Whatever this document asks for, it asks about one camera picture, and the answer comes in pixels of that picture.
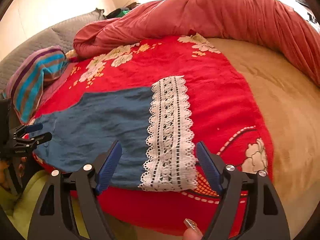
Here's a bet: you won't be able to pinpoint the blue denim lace-trimmed pants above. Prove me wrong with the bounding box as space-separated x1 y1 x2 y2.
35 76 197 191

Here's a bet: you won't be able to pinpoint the green clothing item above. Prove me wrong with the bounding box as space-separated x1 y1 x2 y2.
104 2 140 19

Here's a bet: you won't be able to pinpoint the left hand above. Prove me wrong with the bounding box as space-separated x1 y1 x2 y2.
0 157 27 192

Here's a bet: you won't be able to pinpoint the right hand with glitter nail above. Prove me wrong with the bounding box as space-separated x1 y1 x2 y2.
182 218 203 240

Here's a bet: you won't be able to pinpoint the light green sleeve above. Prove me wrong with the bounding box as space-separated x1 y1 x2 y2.
0 169 91 240

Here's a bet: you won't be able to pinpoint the striped towel pillow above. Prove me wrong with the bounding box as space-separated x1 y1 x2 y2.
3 46 68 124

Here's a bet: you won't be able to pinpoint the pink quilted pillow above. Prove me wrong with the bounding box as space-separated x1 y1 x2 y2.
39 62 76 107

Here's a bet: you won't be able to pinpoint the grey quilted headboard cushion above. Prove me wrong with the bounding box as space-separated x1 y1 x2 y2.
1 8 105 90

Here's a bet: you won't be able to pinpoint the red floral blanket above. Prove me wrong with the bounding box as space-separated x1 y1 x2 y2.
35 36 273 236

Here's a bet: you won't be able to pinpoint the tan bed sheet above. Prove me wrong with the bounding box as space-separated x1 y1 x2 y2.
210 38 319 239

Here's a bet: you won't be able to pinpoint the pink-red quilted duvet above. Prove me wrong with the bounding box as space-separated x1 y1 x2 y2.
73 0 319 84

